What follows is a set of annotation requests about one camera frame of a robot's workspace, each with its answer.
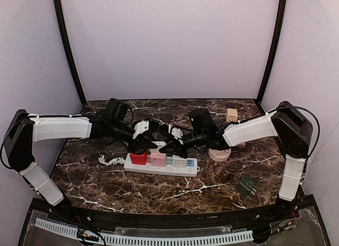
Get light blue cable duct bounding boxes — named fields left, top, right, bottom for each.
left=34, top=218, right=254, bottom=245

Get black corner frame post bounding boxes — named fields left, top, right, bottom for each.
left=53, top=0, right=87, bottom=106

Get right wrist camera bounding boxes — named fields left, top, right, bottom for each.
left=168, top=124, right=184, bottom=144

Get dark green cube adapter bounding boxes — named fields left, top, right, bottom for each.
left=236, top=176, right=257, bottom=197

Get beige cube adapter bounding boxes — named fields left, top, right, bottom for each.
left=226, top=108, right=238, bottom=123

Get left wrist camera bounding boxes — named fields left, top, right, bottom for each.
left=132, top=119, right=159, bottom=139

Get white power strip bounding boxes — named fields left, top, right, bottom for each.
left=124, top=154, right=200, bottom=177

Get small white adapter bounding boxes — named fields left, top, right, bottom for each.
left=152, top=141, right=166, bottom=150

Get black right corner post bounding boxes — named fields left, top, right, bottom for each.
left=256, top=0, right=287, bottom=104

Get white cube tiger adapter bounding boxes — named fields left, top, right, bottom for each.
left=172, top=156, right=187, bottom=168

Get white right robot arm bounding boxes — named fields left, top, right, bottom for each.
left=158, top=101, right=314, bottom=202

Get black front frame rail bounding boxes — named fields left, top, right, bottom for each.
left=50, top=194, right=317, bottom=231

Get pink round socket hub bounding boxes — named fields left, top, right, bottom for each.
left=208, top=149, right=231, bottom=162

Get pink cube socket adapter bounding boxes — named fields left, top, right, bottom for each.
left=150, top=152, right=167, bottom=167

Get red cube socket adapter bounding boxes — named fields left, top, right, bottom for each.
left=130, top=152, right=148, bottom=165

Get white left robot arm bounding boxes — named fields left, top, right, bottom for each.
left=1, top=98, right=159, bottom=208

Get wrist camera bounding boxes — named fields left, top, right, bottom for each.
left=168, top=124, right=184, bottom=144
left=132, top=119, right=159, bottom=139

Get white power strip cable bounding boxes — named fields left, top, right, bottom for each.
left=98, top=154, right=127, bottom=167

